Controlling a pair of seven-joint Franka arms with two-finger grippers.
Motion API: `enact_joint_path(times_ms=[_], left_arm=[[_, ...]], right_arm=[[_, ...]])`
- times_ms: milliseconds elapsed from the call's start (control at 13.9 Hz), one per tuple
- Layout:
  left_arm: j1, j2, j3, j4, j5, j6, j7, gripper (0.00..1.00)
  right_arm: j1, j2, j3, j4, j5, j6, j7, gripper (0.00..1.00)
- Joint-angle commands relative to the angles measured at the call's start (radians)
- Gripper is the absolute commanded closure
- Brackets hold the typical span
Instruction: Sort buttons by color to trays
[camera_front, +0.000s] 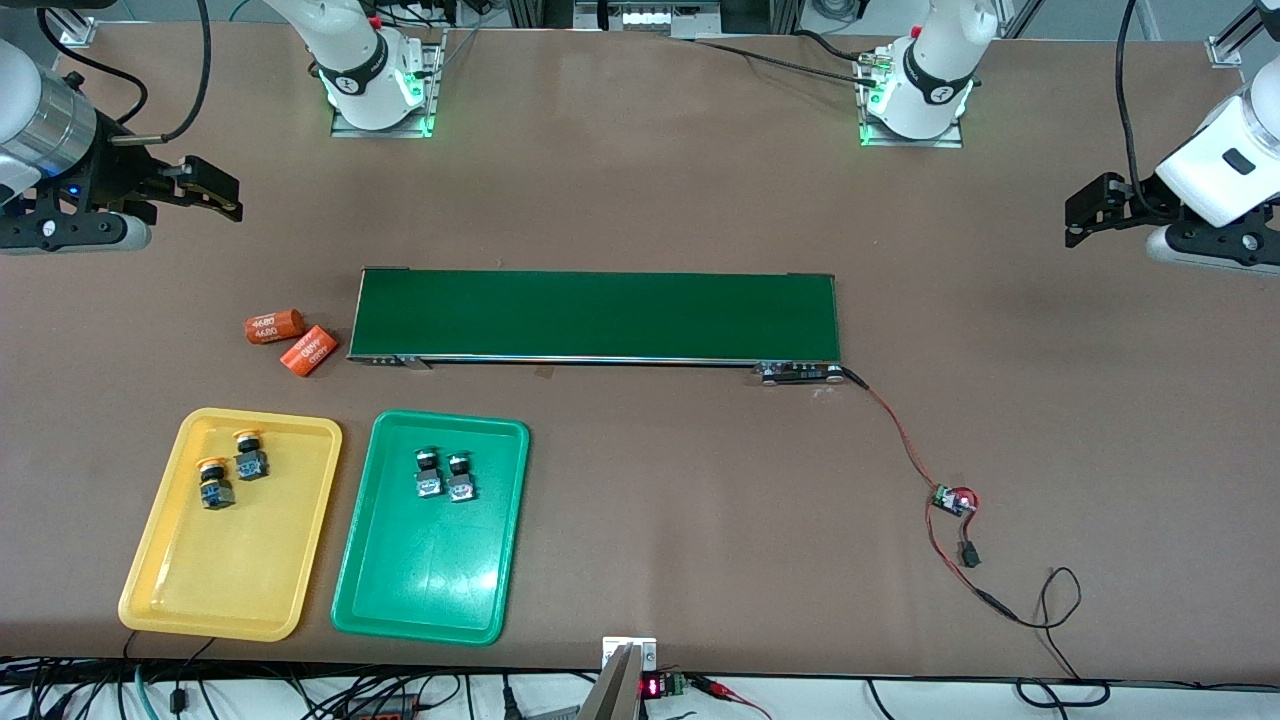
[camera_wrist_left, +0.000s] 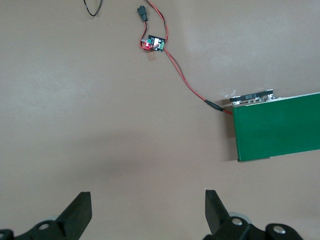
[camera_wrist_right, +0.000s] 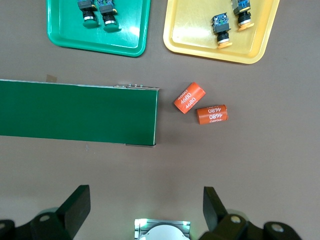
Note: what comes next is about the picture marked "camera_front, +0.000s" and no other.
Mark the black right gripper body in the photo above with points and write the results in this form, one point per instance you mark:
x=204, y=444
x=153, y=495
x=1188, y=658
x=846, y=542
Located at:
x=108, y=176

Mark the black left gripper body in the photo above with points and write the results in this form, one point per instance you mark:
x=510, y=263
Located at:
x=1137, y=201

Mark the orange printed cylinder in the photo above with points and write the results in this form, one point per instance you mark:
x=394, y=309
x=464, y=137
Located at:
x=308, y=351
x=274, y=326

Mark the yellow push button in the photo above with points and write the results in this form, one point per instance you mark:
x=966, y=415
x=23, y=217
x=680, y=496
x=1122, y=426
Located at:
x=250, y=460
x=214, y=488

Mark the green push button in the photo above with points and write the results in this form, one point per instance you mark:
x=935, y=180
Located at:
x=428, y=478
x=460, y=482

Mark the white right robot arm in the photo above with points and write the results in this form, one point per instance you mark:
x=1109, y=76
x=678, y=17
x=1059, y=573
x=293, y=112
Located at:
x=360, y=70

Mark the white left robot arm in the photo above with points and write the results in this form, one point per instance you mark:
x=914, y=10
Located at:
x=1225, y=170

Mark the aluminium corner profile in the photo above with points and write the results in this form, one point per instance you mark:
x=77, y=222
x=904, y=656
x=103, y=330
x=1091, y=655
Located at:
x=1228, y=48
x=78, y=30

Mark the small green circuit board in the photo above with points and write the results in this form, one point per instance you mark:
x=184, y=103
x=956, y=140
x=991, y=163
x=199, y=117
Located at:
x=955, y=499

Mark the small black plug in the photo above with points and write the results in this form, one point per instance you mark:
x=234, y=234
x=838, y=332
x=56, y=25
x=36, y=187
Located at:
x=969, y=555

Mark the yellow plastic tray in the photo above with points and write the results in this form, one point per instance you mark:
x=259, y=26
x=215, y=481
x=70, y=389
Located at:
x=240, y=580

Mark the green conveyor belt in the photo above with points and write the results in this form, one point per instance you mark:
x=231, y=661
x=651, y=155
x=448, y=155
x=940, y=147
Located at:
x=600, y=315

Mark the green plastic tray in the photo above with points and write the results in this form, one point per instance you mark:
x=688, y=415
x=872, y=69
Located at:
x=430, y=570

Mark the white framed light unit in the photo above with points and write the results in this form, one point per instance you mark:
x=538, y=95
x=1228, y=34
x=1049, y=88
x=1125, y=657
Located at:
x=645, y=18

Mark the orange power strip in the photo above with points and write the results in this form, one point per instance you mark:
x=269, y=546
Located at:
x=385, y=710

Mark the red clip lead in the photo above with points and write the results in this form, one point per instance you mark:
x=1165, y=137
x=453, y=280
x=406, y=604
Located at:
x=715, y=686

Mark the red digit display module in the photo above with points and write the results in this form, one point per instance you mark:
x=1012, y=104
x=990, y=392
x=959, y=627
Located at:
x=652, y=687

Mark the aluminium base plate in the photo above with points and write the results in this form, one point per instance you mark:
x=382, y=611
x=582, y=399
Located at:
x=350, y=130
x=905, y=142

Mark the aluminium camera bracket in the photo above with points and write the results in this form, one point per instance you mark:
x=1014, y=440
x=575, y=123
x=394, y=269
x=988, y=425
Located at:
x=615, y=690

